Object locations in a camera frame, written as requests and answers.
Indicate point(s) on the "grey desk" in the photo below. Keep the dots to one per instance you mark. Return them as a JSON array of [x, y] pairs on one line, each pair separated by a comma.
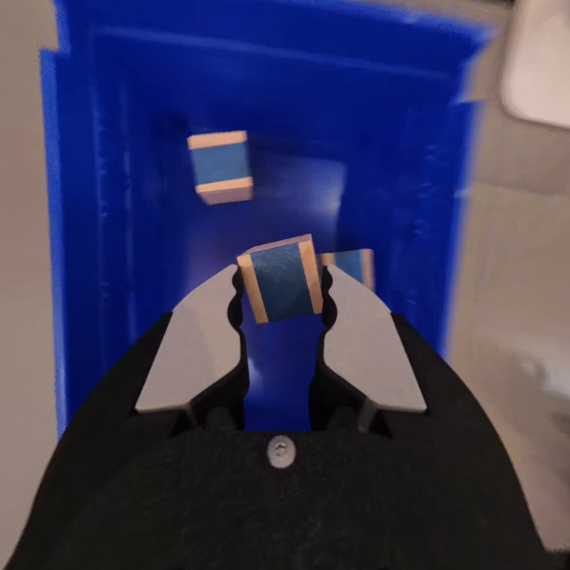
[[512, 267]]

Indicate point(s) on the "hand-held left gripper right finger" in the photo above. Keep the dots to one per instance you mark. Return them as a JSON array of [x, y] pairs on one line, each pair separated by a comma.
[[372, 352]]

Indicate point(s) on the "wooden cube with blue stripe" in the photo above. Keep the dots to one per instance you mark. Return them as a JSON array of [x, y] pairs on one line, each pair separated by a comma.
[[280, 280], [220, 164], [352, 267]]

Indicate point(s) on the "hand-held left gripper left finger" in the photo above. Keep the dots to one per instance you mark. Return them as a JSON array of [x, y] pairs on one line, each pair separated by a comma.
[[191, 352]]

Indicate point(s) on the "blue plastic bin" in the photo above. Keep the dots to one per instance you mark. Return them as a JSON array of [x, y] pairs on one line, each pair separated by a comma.
[[378, 133]]

